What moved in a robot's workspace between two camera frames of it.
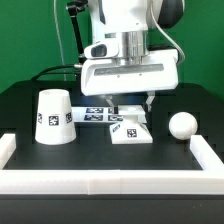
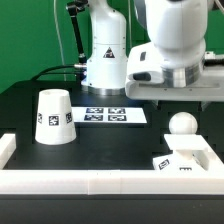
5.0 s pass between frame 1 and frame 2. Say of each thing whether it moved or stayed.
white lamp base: moved
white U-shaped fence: stayed
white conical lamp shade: stayed
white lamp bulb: stayed
